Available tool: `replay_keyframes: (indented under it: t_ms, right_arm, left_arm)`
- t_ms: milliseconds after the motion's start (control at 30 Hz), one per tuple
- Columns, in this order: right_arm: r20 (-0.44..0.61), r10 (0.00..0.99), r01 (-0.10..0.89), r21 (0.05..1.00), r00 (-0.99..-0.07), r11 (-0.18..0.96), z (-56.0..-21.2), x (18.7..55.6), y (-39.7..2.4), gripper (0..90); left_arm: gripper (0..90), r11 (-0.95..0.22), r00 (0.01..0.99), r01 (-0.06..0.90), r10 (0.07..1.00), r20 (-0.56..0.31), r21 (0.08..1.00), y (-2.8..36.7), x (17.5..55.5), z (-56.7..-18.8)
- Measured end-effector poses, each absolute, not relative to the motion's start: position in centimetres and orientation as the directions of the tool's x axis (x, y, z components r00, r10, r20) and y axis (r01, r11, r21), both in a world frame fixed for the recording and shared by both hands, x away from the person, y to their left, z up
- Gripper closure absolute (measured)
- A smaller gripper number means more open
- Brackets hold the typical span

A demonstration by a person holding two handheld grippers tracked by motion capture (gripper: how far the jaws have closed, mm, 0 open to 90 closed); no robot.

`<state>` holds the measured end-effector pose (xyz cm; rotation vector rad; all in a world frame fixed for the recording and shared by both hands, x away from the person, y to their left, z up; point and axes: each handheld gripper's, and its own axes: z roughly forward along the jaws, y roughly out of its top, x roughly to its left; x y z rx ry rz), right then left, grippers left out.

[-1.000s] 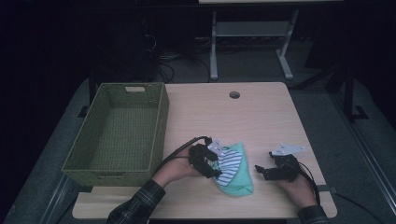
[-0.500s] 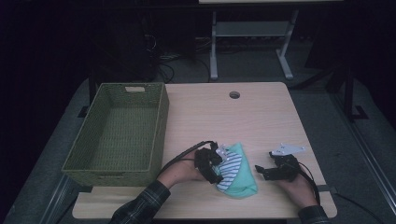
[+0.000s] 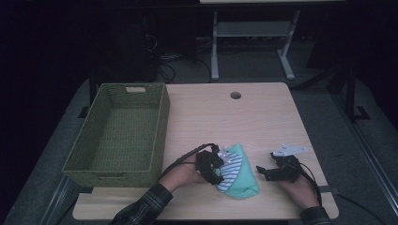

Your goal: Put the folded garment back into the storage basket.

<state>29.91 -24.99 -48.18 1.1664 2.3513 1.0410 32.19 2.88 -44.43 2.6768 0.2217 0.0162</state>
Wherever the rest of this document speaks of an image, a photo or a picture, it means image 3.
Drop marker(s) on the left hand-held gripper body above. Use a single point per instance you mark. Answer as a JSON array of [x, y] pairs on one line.
[[208, 164]]

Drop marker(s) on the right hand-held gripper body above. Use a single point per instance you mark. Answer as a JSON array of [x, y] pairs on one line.
[[286, 167]]

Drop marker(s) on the mint green pet shirt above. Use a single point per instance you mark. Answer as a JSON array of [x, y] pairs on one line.
[[244, 179]]

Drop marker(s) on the green woven basket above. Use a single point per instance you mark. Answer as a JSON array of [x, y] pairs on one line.
[[119, 134]]

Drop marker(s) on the person's left hand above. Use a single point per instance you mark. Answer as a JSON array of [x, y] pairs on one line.
[[183, 173]]

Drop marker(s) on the person's right hand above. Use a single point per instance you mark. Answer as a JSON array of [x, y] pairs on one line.
[[300, 190]]

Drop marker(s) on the grey table edge clamp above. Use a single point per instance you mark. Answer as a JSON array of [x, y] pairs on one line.
[[329, 189]]

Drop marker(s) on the aluminium floor rail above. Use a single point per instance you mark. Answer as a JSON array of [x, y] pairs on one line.
[[366, 146], [58, 200]]

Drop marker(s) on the black metal frame post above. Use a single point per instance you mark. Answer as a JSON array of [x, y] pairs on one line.
[[351, 90]]

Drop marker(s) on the grey metal table frame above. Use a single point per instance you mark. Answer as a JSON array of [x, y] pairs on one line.
[[253, 29]]

